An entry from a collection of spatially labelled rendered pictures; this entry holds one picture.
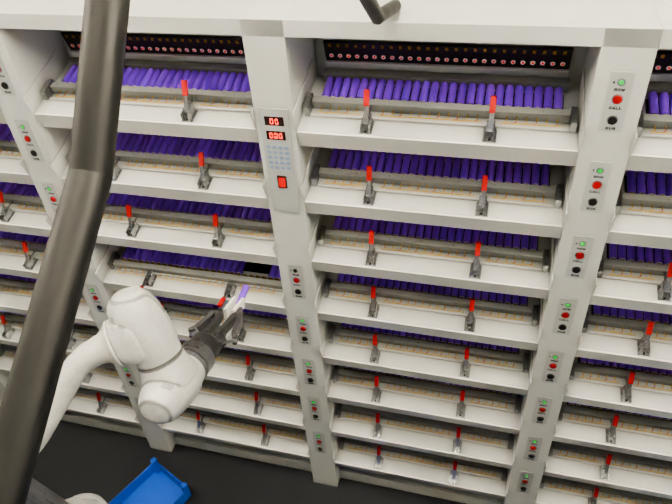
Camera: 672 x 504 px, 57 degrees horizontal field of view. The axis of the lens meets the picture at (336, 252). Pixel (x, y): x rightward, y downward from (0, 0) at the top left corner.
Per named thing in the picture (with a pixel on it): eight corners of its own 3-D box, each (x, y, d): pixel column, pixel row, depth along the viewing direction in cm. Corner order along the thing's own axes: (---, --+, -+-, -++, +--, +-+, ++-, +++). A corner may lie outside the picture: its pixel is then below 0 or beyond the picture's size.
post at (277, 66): (337, 487, 233) (282, 19, 123) (313, 482, 235) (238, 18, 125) (349, 442, 248) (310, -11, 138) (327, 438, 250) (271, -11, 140)
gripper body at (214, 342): (214, 343, 141) (230, 321, 149) (180, 337, 143) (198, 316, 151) (217, 369, 145) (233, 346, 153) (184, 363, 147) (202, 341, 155)
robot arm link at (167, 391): (216, 384, 139) (193, 336, 134) (183, 432, 126) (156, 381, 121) (177, 389, 143) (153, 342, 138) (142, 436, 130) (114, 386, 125)
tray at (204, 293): (288, 315, 181) (281, 299, 173) (108, 289, 195) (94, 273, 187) (305, 258, 191) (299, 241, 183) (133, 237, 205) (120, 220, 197)
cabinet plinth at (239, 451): (528, 516, 220) (530, 509, 216) (13, 410, 271) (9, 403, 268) (529, 476, 231) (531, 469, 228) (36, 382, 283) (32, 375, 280)
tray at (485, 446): (511, 469, 200) (515, 457, 189) (332, 435, 214) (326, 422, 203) (516, 409, 210) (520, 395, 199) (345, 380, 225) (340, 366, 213)
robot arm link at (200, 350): (167, 348, 138) (179, 334, 143) (172, 380, 143) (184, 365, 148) (203, 355, 136) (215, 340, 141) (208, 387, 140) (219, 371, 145)
